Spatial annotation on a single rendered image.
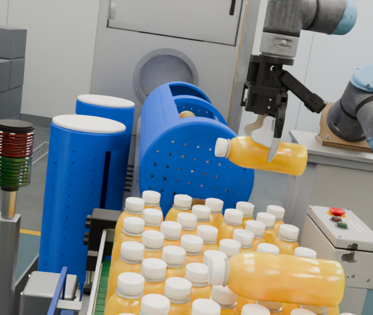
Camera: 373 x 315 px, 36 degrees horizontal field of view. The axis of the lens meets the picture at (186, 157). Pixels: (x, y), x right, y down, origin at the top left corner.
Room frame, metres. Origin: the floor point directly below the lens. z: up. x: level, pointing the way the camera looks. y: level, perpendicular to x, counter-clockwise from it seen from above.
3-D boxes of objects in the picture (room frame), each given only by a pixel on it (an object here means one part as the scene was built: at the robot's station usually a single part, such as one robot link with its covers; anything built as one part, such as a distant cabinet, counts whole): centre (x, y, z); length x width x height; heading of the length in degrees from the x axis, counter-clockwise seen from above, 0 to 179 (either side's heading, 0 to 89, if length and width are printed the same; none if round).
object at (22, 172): (0.89, 0.28, 1.18); 0.06 x 0.06 x 0.05
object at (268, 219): (1.15, -0.19, 1.08); 0.04 x 0.04 x 0.02
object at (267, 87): (1.17, -0.14, 1.35); 0.09 x 0.08 x 0.12; 96
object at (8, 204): (0.89, 0.28, 1.18); 0.06 x 0.06 x 0.16
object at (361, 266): (1.14, -0.35, 1.05); 0.20 x 0.10 x 0.10; 6
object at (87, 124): (2.13, 0.38, 1.03); 0.28 x 0.28 x 0.01
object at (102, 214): (1.25, 0.16, 0.95); 0.10 x 0.07 x 0.10; 96
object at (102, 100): (2.75, 0.43, 1.03); 0.28 x 0.28 x 0.01
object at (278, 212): (1.21, -0.21, 1.08); 0.04 x 0.04 x 0.02
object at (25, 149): (0.89, 0.28, 1.23); 0.06 x 0.06 x 0.04
